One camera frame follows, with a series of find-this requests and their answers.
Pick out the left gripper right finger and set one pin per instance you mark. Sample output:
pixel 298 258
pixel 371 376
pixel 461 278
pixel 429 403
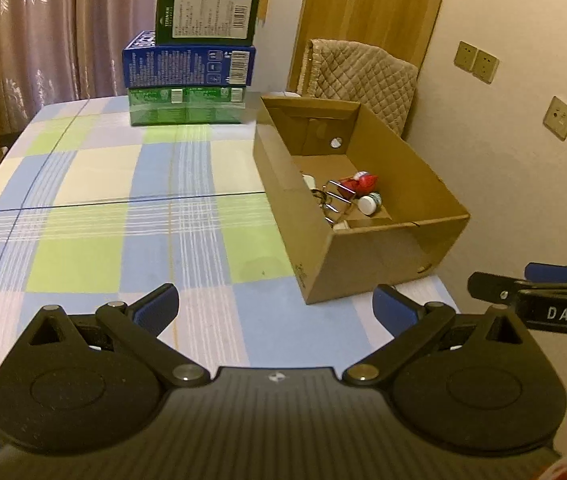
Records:
pixel 415 329

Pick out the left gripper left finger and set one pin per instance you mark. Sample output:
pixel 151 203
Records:
pixel 135 329

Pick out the green white small jar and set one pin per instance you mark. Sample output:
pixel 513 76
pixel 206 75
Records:
pixel 369 204

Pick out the metal wire puzzle frame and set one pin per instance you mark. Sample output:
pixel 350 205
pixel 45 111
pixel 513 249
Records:
pixel 336 201

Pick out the Doraemon toy figure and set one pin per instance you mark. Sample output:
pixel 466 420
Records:
pixel 360 184

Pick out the striped hair claw clip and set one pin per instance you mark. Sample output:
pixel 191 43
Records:
pixel 321 196

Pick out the white power adapter plug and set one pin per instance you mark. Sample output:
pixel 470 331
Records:
pixel 309 181

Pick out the plaid tablecloth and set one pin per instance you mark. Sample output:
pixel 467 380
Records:
pixel 93 209

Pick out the open cardboard box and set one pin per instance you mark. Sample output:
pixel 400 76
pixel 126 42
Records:
pixel 355 205

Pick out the green box pack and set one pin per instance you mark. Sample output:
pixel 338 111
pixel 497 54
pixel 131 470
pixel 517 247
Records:
pixel 160 106

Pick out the quilted beige chair cover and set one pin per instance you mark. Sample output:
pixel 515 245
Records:
pixel 350 71

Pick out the blue box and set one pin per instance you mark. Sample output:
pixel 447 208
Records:
pixel 146 65

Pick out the dark green box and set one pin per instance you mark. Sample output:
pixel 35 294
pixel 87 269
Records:
pixel 224 22

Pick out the wooden door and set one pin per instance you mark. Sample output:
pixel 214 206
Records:
pixel 401 27

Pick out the single wall socket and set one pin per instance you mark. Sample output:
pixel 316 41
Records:
pixel 555 119

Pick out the double wall socket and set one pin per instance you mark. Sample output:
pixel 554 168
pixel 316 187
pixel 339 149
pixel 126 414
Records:
pixel 482 65

